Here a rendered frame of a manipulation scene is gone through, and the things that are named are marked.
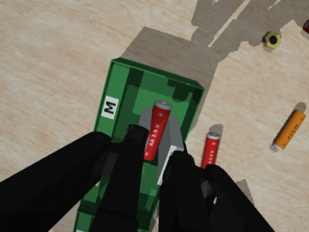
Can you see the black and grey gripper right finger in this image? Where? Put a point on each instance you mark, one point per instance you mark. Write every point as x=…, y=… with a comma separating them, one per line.
x=187, y=193

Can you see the red aa battery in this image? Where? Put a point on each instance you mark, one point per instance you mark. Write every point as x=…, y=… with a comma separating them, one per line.
x=210, y=150
x=306, y=26
x=160, y=114

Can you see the green three-compartment bin rack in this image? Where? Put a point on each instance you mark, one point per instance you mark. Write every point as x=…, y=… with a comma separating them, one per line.
x=128, y=87

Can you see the orange aa battery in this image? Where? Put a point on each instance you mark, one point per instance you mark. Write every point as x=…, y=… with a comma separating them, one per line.
x=289, y=130

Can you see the brass hex nut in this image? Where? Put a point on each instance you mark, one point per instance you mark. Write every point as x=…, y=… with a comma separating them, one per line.
x=271, y=40

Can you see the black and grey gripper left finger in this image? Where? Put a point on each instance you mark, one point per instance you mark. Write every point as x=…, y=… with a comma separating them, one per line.
x=37, y=197

